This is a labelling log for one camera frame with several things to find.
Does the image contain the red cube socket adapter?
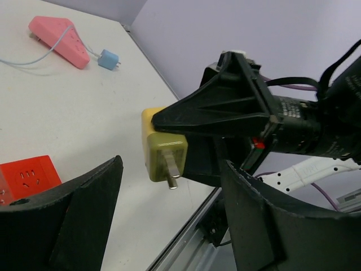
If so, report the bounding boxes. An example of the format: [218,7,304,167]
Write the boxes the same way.
[1,155,61,206]

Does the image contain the aluminium front rail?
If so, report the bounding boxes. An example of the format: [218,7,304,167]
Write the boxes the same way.
[147,188,230,270]

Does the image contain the yellow plug adapter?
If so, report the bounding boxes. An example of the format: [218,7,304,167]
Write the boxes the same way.
[141,107,188,190]

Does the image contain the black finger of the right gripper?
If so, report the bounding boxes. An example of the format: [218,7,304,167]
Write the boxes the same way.
[152,53,278,138]
[183,135,254,186]

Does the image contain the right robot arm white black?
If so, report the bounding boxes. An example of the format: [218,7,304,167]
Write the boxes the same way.
[151,51,360,193]

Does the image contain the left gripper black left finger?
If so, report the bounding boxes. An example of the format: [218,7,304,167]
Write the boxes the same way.
[1,155,124,270]

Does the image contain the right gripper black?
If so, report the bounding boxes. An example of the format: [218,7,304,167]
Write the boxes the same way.
[241,54,360,172]

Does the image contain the blue plug adapter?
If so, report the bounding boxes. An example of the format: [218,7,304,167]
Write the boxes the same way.
[97,49,121,71]

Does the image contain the light blue thin cable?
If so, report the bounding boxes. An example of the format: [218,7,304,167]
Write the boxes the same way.
[0,24,102,77]

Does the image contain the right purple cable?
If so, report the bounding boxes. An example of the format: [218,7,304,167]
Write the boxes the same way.
[256,73,341,211]

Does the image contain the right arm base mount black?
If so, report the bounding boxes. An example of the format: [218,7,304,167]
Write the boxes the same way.
[197,193,231,247]

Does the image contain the pink triangular power strip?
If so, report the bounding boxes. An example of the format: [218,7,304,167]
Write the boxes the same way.
[28,16,90,69]

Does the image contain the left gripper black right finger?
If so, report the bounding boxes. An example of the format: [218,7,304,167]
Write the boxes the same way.
[221,160,360,270]

